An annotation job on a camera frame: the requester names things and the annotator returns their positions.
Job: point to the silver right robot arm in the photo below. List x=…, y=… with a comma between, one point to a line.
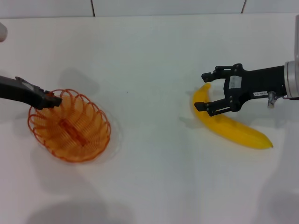
x=293, y=79

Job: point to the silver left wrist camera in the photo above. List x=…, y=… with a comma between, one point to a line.
x=2, y=32

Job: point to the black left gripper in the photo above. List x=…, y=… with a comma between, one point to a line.
x=18, y=92

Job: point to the yellow banana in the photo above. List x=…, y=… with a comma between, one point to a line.
x=240, y=133

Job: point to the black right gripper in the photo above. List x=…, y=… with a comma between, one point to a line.
x=257, y=81

